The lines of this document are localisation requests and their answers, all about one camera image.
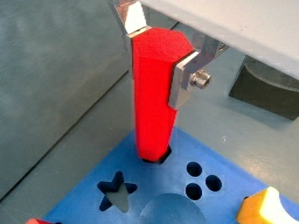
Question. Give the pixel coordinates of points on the blue shape sorter board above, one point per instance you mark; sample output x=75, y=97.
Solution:
x=196, y=188

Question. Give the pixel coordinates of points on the yellow notched block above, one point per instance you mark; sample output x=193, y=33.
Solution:
x=262, y=208

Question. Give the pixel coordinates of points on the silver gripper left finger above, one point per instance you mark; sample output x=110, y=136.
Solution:
x=132, y=17

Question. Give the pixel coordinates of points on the red rounded block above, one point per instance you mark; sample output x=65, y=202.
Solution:
x=37, y=221

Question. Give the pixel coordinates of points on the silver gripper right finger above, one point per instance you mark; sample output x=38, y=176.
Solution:
x=189, y=74

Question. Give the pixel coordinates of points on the red hexagon peg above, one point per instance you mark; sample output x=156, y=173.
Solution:
x=160, y=48

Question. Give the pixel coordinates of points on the black curved holder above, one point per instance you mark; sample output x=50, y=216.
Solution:
x=268, y=88

